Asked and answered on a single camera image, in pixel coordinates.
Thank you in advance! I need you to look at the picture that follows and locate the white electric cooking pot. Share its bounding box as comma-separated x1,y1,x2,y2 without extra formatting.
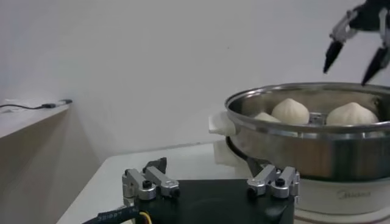
213,139,390,224

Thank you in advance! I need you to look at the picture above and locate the stainless steel steamer basket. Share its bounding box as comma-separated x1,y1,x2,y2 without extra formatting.
208,82,390,183

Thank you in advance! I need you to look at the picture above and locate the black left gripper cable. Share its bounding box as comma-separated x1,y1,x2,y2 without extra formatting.
82,205,153,224

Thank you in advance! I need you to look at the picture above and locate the black and white adapter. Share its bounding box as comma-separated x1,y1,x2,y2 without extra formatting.
41,99,74,110

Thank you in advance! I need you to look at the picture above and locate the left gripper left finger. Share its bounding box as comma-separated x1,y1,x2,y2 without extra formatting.
121,157,180,208

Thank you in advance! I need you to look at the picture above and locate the white side desk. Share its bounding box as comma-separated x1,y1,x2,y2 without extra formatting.
0,98,74,139

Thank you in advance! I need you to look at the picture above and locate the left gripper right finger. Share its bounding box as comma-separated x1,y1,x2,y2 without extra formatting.
246,157,301,200

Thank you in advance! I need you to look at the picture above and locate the white steamed baozi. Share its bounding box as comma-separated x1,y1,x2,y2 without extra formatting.
271,97,311,126
253,111,282,124
325,102,380,127

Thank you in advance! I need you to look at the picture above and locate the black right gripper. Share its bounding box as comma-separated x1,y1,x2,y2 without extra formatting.
322,0,390,87

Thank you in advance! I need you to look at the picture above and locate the black desk cable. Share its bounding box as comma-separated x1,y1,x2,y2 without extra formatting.
0,103,57,111

